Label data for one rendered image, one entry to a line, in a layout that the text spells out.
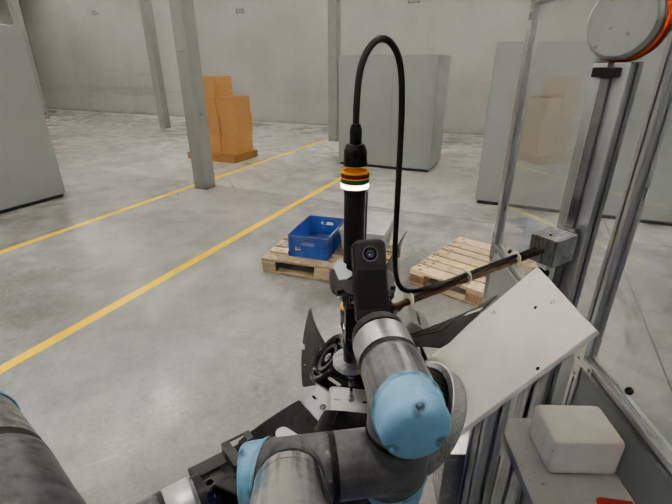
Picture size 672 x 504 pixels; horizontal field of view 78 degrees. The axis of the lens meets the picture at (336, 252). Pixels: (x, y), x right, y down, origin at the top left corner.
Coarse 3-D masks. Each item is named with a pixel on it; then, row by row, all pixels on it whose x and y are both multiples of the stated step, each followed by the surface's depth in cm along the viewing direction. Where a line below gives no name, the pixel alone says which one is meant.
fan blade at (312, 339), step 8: (312, 320) 116; (312, 328) 114; (304, 336) 122; (312, 336) 113; (320, 336) 106; (304, 344) 121; (312, 344) 113; (320, 344) 106; (304, 352) 121; (312, 352) 113; (304, 360) 121; (312, 360) 114; (304, 368) 120; (304, 376) 120; (304, 384) 120; (312, 384) 116
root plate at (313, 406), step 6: (312, 390) 93; (318, 390) 93; (324, 390) 92; (306, 396) 93; (318, 396) 92; (324, 396) 92; (306, 402) 93; (312, 402) 93; (318, 402) 92; (324, 402) 92; (312, 408) 92; (318, 408) 92; (312, 414) 92; (318, 414) 91
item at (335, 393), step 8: (336, 392) 84; (344, 392) 84; (360, 392) 84; (328, 400) 82; (336, 400) 82; (344, 400) 82; (360, 400) 83; (328, 408) 80; (336, 408) 80; (344, 408) 81; (352, 408) 81; (360, 408) 81
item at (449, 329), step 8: (496, 296) 75; (488, 304) 70; (464, 312) 74; (480, 312) 68; (448, 320) 73; (456, 320) 70; (464, 320) 67; (432, 328) 71; (440, 328) 69; (448, 328) 67; (456, 328) 65; (416, 336) 72; (424, 336) 69; (432, 336) 67; (440, 336) 65; (448, 336) 63; (416, 344) 67; (424, 344) 65; (432, 344) 64; (440, 344) 62
